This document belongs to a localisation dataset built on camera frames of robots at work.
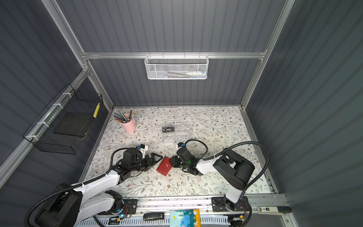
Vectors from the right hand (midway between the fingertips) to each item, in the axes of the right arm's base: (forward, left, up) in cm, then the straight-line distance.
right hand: (171, 160), depth 88 cm
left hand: (-3, +6, +5) cm, 8 cm away
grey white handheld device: (-26, -53, +1) cm, 59 cm away
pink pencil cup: (+24, +32, +3) cm, 40 cm away
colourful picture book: (-29, -9, -1) cm, 31 cm away
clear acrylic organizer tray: (+20, -2, +2) cm, 20 cm away
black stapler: (-29, +7, +2) cm, 30 cm away
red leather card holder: (-4, +3, +1) cm, 5 cm away
